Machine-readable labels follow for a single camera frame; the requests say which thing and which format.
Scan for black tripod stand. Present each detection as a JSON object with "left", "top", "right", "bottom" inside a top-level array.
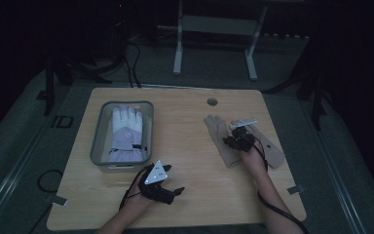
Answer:
[
  {"left": 35, "top": 19, "right": 128, "bottom": 116},
  {"left": 262, "top": 35, "right": 330, "bottom": 132}
]

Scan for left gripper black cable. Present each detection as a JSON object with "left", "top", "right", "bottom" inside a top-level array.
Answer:
[{"left": 118, "top": 164, "right": 154, "bottom": 212}]

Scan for person's right hand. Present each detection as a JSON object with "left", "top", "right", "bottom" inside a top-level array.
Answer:
[{"left": 239, "top": 145, "right": 269, "bottom": 178}]

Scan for black floor cables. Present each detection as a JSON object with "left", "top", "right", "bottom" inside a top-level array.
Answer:
[{"left": 122, "top": 40, "right": 143, "bottom": 90}]

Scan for gray plastic bin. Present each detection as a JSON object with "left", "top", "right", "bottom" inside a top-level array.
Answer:
[{"left": 90, "top": 99, "right": 155, "bottom": 173}]

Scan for lavender glove with white back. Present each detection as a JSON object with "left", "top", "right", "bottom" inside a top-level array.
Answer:
[{"left": 108, "top": 105, "right": 148, "bottom": 164}]

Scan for black cable loop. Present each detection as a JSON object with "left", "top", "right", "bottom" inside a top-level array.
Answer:
[{"left": 36, "top": 169, "right": 64, "bottom": 194}]

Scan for white metal desk frame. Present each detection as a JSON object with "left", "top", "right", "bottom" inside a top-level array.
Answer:
[{"left": 171, "top": 0, "right": 271, "bottom": 82}]

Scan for beige glove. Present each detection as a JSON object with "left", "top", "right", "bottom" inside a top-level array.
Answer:
[
  {"left": 251, "top": 124, "right": 286, "bottom": 170},
  {"left": 204, "top": 114, "right": 243, "bottom": 169}
]

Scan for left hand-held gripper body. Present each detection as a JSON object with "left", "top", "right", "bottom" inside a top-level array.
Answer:
[{"left": 137, "top": 159, "right": 177, "bottom": 206}]

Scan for person's left hand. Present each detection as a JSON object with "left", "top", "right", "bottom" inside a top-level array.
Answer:
[{"left": 127, "top": 179, "right": 159, "bottom": 211}]

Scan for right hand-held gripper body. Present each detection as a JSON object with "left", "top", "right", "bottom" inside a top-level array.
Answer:
[{"left": 228, "top": 118, "right": 259, "bottom": 153}]

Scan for gray tape piece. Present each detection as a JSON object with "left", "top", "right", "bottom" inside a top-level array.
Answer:
[
  {"left": 286, "top": 184, "right": 305, "bottom": 196},
  {"left": 50, "top": 195, "right": 68, "bottom": 208}
]

